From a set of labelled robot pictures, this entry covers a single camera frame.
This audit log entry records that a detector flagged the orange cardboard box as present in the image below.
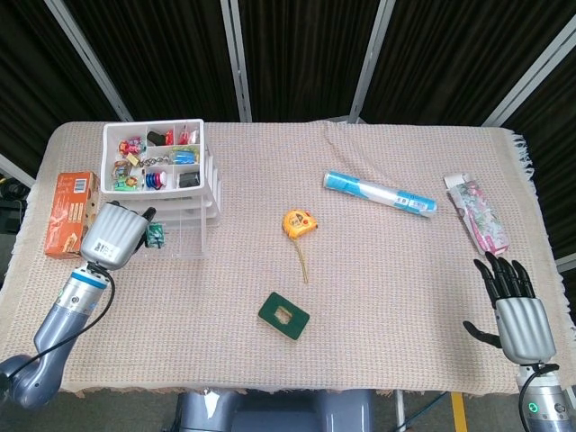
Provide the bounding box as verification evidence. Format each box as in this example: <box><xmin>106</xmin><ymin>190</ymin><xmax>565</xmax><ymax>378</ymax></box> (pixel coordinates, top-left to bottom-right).
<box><xmin>42</xmin><ymin>170</ymin><xmax>102</xmax><ymax>260</ymax></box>

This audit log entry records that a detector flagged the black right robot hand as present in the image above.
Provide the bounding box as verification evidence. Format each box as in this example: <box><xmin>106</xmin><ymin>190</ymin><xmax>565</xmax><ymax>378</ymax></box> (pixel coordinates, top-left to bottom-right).
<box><xmin>463</xmin><ymin>251</ymin><xmax>559</xmax><ymax>365</ymax></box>

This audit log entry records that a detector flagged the white plastic drawer organizer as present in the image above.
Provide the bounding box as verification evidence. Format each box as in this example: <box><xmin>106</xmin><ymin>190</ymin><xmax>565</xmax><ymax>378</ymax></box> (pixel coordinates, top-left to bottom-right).
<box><xmin>101</xmin><ymin>118</ymin><xmax>224</xmax><ymax>227</ymax></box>

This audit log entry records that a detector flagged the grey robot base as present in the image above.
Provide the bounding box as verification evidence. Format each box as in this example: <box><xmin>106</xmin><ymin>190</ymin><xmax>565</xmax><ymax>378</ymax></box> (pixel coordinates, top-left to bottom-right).
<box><xmin>172</xmin><ymin>388</ymin><xmax>375</xmax><ymax>432</ymax></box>

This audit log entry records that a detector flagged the colourful wrapped candy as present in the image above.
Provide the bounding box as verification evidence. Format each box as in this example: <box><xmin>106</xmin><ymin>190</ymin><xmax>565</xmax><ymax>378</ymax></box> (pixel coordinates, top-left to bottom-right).
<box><xmin>117</xmin><ymin>138</ymin><xmax>148</xmax><ymax>157</ymax></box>

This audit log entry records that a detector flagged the white frame post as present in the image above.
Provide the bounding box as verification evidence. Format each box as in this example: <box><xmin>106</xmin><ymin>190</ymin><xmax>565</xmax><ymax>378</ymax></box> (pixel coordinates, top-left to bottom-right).
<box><xmin>480</xmin><ymin>15</ymin><xmax>576</xmax><ymax>128</ymax></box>
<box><xmin>347</xmin><ymin>0</ymin><xmax>398</xmax><ymax>123</ymax></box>
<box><xmin>219</xmin><ymin>0</ymin><xmax>254</xmax><ymax>123</ymax></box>
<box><xmin>43</xmin><ymin>0</ymin><xmax>135</xmax><ymax>123</ymax></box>

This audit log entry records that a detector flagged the beige woven tablecloth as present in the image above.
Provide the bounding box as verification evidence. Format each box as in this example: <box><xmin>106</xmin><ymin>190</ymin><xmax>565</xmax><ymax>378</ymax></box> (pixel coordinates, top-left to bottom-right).
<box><xmin>0</xmin><ymin>119</ymin><xmax>576</xmax><ymax>400</ymax></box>

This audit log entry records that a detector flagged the floral tissue packet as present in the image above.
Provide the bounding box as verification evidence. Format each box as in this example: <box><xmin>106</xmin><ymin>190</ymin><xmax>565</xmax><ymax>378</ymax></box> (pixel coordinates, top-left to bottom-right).
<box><xmin>443</xmin><ymin>173</ymin><xmax>511</xmax><ymax>256</ymax></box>

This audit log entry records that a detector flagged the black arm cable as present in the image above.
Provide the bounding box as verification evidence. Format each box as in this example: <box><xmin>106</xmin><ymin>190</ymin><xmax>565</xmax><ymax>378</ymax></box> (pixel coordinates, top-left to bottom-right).
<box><xmin>0</xmin><ymin>263</ymin><xmax>117</xmax><ymax>393</ymax></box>

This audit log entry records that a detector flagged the yellow tape measure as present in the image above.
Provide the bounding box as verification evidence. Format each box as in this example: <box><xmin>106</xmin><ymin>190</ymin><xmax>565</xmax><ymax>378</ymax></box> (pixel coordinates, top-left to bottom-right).
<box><xmin>281</xmin><ymin>207</ymin><xmax>320</xmax><ymax>285</ymax></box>

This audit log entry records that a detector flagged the green yellow sponge with hole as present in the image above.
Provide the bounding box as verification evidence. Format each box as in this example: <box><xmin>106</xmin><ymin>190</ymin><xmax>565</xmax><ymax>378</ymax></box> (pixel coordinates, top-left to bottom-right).
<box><xmin>256</xmin><ymin>291</ymin><xmax>312</xmax><ymax>346</ymax></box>

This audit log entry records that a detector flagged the small green circuit board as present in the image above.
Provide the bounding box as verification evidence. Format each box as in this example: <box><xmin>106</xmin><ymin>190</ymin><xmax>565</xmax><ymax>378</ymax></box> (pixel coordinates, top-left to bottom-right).
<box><xmin>144</xmin><ymin>220</ymin><xmax>167</xmax><ymax>249</ymax></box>

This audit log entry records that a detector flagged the blue green small package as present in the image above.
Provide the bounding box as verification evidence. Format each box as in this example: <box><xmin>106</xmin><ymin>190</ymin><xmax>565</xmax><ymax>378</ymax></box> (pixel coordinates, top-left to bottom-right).
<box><xmin>169</xmin><ymin>145</ymin><xmax>202</xmax><ymax>166</ymax></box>

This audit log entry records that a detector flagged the metal keychain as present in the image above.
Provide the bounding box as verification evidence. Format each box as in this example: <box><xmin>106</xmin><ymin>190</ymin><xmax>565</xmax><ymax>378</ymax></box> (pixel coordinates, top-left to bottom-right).
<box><xmin>139</xmin><ymin>154</ymin><xmax>175</xmax><ymax>169</ymax></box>

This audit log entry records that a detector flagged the blue white plastic bag roll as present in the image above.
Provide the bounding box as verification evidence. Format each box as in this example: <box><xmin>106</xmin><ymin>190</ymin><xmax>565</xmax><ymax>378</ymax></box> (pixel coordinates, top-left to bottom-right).
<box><xmin>322</xmin><ymin>168</ymin><xmax>439</xmax><ymax>221</ymax></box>

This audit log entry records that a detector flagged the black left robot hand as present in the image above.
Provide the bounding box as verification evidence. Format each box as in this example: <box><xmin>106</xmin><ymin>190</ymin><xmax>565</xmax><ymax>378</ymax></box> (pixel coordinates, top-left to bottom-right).
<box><xmin>79</xmin><ymin>201</ymin><xmax>158</xmax><ymax>273</ymax></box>

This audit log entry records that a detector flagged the clear drawer with handle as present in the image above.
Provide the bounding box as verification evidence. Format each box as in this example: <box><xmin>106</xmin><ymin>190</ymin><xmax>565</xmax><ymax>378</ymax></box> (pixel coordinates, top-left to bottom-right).
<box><xmin>133</xmin><ymin>210</ymin><xmax>212</xmax><ymax>261</ymax></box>

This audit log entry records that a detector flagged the green wrapped candy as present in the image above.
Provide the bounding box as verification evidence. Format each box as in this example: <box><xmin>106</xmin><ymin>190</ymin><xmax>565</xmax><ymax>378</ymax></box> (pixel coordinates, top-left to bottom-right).
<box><xmin>112</xmin><ymin>175</ymin><xmax>143</xmax><ymax>192</ymax></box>

